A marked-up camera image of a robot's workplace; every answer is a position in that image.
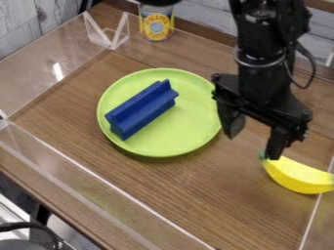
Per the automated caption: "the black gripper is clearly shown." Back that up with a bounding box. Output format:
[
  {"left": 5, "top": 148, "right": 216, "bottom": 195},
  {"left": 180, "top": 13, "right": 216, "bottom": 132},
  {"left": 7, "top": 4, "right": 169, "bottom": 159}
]
[{"left": 210, "top": 61, "right": 312, "bottom": 160}]

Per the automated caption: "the yellow toy banana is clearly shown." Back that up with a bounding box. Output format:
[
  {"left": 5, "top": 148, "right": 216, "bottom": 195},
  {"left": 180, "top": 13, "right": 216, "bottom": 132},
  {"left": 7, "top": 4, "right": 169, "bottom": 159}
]
[{"left": 259, "top": 153, "right": 334, "bottom": 194}]

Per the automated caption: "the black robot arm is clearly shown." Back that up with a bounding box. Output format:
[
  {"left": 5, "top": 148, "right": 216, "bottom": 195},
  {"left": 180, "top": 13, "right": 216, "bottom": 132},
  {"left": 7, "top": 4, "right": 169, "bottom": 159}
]
[{"left": 210, "top": 0, "right": 312, "bottom": 160}]

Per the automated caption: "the green round plate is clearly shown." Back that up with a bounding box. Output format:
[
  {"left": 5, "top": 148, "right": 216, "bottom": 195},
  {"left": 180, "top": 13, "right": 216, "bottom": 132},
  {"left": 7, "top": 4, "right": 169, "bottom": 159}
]
[{"left": 96, "top": 68, "right": 221, "bottom": 157}]

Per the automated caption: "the blue plastic block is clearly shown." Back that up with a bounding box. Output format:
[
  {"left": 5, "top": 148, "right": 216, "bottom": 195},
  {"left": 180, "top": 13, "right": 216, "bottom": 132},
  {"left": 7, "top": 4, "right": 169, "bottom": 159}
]
[{"left": 104, "top": 79, "right": 178, "bottom": 141}]

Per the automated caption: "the yellow labelled tin can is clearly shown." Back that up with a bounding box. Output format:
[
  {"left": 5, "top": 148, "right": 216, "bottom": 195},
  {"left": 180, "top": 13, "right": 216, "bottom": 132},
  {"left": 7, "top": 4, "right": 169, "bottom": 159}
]
[{"left": 138, "top": 0, "right": 176, "bottom": 42}]

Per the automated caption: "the clear acrylic corner bracket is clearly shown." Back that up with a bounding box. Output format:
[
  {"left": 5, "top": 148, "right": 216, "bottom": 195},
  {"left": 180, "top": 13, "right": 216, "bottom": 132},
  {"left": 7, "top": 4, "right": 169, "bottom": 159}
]
[{"left": 82, "top": 12, "right": 129, "bottom": 51}]

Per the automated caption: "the black metal table bracket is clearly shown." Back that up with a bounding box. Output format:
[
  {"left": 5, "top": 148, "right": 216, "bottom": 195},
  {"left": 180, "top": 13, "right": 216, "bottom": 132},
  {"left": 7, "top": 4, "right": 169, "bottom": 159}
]
[{"left": 27, "top": 204, "right": 76, "bottom": 250}]

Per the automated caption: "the black cable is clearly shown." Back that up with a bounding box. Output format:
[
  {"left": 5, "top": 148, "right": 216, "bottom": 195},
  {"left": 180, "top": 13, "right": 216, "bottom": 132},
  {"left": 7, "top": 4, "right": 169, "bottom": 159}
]
[{"left": 0, "top": 221, "right": 60, "bottom": 250}]

